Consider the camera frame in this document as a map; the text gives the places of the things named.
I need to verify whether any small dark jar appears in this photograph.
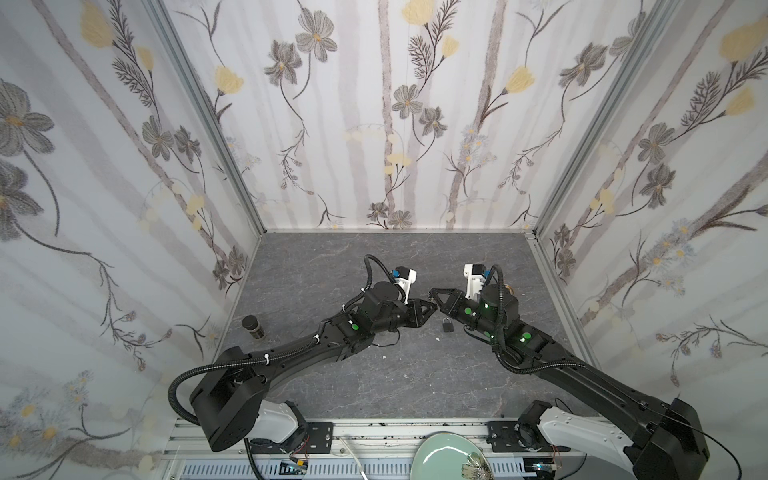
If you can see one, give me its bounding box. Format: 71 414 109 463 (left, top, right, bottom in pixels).
241 315 265 340

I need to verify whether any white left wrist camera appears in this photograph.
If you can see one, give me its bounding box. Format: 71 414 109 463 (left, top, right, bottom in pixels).
392 266 417 304

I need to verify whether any small black padlock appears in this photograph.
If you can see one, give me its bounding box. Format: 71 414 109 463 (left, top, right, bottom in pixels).
442 318 455 333

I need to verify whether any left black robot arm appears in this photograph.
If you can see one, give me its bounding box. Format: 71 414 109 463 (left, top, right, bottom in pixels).
167 254 438 452

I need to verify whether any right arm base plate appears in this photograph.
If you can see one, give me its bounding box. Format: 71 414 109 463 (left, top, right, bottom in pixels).
486 419 554 453

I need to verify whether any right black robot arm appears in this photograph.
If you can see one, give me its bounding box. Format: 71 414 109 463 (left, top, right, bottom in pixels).
429 265 717 479

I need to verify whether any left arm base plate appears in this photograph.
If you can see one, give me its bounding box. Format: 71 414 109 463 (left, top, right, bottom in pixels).
249 422 335 455

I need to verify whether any light green plate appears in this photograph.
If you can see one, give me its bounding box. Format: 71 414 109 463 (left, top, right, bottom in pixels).
410 432 495 480

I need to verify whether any aluminium frame rail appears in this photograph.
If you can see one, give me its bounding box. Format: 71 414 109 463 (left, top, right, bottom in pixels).
157 417 667 480

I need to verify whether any white vented cable duct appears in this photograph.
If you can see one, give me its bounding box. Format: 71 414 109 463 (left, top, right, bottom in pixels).
178 458 529 480

